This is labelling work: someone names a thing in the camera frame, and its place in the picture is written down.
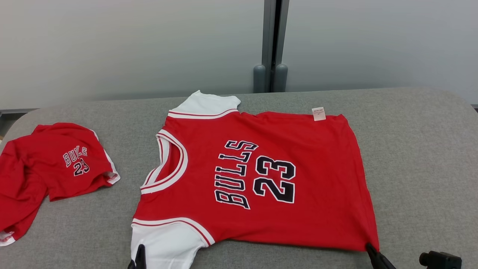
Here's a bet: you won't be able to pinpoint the grey baseboard rail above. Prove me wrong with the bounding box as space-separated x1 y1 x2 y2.
0 108 38 115

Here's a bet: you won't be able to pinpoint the grey fabric upholstered surface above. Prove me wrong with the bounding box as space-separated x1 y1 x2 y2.
0 87 478 269

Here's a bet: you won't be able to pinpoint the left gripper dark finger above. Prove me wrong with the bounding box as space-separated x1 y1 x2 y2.
128 244 147 269

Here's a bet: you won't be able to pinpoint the red Bulls 23 jersey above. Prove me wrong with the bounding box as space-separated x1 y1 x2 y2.
131 90 380 269

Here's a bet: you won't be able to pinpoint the red Bulls 23 shorts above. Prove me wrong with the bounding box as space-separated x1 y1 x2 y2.
0 123 121 247

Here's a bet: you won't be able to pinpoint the grey vertical partition post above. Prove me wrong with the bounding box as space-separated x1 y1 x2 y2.
261 0 290 93

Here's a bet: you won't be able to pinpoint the grey cylindrical post foot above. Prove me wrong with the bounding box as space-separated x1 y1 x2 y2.
274 64 288 92
253 64 266 93

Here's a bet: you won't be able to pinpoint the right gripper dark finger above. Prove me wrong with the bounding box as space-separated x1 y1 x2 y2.
365 243 396 269

